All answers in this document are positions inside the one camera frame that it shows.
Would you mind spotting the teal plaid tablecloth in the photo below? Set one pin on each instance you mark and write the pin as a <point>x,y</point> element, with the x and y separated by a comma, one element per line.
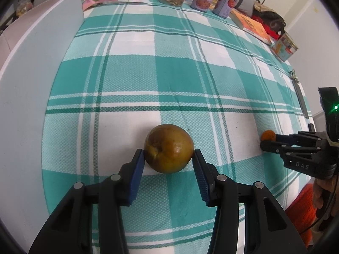
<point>132,67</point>

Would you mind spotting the pink can right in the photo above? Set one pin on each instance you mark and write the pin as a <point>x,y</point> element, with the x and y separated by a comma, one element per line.
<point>224,7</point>

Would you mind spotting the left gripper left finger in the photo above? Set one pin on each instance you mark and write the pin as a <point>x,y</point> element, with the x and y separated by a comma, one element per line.
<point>69,227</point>

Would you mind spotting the brown-green pear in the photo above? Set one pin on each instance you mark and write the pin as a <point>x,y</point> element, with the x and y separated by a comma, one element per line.
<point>168,148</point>

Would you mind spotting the small orange tangerine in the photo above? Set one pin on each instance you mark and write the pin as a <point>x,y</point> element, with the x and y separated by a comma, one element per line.
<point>268,135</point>

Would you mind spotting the orange book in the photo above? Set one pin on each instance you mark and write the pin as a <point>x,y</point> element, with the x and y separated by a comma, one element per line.
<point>250,26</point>

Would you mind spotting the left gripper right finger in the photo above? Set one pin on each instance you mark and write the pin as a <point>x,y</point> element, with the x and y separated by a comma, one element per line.
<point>267,227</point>

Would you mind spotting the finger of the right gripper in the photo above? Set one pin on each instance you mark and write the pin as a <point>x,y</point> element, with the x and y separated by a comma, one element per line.
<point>302,137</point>
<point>279,148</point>

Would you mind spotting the white cardboard box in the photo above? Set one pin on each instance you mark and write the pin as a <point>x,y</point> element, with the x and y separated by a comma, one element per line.
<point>32,48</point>

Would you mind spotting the red clothing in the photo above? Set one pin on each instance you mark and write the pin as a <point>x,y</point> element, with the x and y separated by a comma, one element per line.
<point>302,213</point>

